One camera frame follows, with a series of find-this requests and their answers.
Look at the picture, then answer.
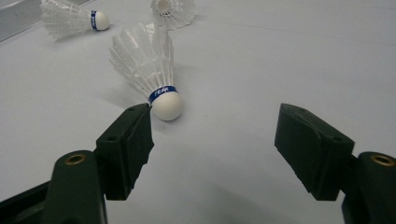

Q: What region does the white feather shuttlecock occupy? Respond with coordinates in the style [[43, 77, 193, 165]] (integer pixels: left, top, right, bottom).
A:
[[150, 0, 196, 31], [108, 21, 185, 122], [40, 0, 111, 40]]

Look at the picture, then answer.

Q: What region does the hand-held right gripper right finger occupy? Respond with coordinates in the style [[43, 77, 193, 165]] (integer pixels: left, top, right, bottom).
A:
[[274, 103, 396, 224]]

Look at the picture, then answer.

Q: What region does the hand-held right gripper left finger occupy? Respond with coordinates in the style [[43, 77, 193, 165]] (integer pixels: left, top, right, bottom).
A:
[[41, 103, 155, 224]]

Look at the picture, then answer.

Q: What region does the white table cover sheet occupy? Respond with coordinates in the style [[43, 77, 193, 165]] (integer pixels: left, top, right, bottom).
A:
[[0, 0, 396, 224]]

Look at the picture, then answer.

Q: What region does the clear plastic container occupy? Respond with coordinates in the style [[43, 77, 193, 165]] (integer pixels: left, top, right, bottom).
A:
[[0, 0, 92, 44]]

